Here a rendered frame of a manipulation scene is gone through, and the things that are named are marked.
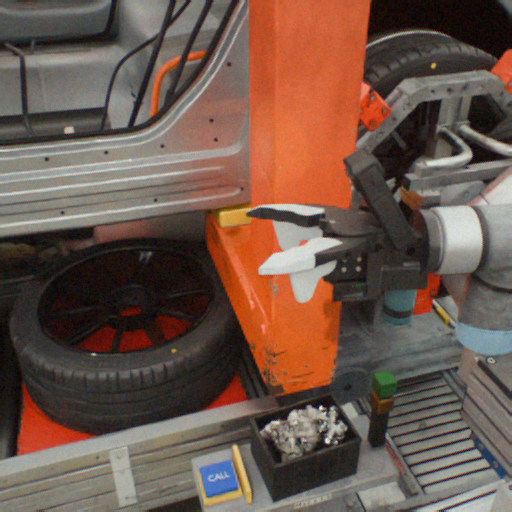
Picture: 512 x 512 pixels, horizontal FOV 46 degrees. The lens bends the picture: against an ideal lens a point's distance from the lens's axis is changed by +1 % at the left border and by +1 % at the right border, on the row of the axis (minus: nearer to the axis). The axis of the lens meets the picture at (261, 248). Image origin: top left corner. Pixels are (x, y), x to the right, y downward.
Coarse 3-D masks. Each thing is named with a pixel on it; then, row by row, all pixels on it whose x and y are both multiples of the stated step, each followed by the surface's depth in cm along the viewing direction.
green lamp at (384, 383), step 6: (378, 372) 127; (384, 372) 126; (390, 372) 126; (378, 378) 125; (384, 378) 125; (390, 378) 125; (372, 384) 127; (378, 384) 124; (384, 384) 124; (390, 384) 124; (396, 384) 124; (378, 390) 125; (384, 390) 124; (390, 390) 125; (396, 390) 126; (384, 396) 125
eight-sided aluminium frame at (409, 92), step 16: (416, 80) 145; (432, 80) 147; (448, 80) 145; (464, 80) 145; (480, 80) 146; (496, 80) 147; (400, 96) 146; (416, 96) 142; (432, 96) 144; (448, 96) 146; (496, 96) 150; (400, 112) 144; (496, 112) 159; (384, 128) 145; (368, 144) 146; (352, 192) 152; (352, 208) 155
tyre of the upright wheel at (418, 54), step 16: (384, 32) 162; (400, 32) 160; (416, 32) 160; (368, 48) 157; (384, 48) 154; (400, 48) 151; (416, 48) 149; (432, 48) 148; (448, 48) 149; (464, 48) 150; (368, 64) 151; (384, 64) 148; (400, 64) 147; (416, 64) 148; (432, 64) 149; (448, 64) 150; (464, 64) 152; (480, 64) 153; (368, 80) 147; (384, 80) 147; (400, 80) 149; (384, 96) 150
